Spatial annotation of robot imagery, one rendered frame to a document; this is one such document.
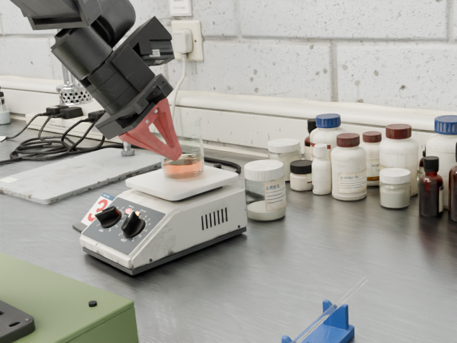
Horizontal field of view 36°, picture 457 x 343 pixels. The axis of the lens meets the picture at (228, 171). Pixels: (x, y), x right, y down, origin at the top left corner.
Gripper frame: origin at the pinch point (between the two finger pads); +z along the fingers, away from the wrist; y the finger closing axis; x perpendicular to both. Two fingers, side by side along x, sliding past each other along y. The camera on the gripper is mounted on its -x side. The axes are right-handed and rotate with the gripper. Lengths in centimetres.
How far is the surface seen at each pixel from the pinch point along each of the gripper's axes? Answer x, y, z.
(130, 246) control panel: 11.7, 4.1, 4.3
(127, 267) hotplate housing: 14.0, 4.0, 5.7
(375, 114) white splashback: -37.3, 1.9, 24.7
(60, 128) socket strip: -35, 84, -1
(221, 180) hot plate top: -3.2, 0.8, 7.8
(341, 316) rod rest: 14.2, -23.7, 16.5
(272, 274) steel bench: 6.8, -8.1, 16.9
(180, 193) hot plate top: 3.0, 0.9, 4.4
